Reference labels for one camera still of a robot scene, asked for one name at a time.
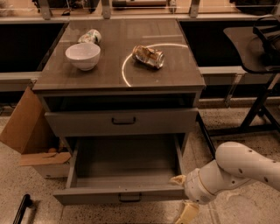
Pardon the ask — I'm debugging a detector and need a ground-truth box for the cardboard box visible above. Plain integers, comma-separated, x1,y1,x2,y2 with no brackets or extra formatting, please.
0,87,71,179

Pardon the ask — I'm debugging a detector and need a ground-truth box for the black bar on floor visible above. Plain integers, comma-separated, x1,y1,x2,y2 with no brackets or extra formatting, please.
12,194,33,224

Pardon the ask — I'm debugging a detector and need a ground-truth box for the white ceramic bowl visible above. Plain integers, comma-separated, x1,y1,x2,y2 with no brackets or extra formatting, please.
65,43,101,71

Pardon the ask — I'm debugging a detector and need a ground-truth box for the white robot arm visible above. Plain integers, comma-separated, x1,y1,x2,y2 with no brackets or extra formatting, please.
170,142,280,224

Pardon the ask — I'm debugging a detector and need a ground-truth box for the grey drawer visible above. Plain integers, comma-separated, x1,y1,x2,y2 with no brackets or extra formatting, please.
53,134,186,205
45,108,198,137

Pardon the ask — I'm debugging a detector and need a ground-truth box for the grey drawer cabinet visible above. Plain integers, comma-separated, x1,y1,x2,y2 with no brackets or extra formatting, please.
31,18,207,187

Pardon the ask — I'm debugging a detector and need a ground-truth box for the black metal table stand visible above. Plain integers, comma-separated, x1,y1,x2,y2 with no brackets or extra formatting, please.
196,73,280,158

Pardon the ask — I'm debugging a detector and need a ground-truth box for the crushed soda can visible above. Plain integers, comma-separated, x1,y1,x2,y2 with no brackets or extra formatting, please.
132,45,165,69

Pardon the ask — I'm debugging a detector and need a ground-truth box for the black chair with tablet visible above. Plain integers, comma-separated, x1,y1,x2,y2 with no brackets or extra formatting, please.
223,16,280,74

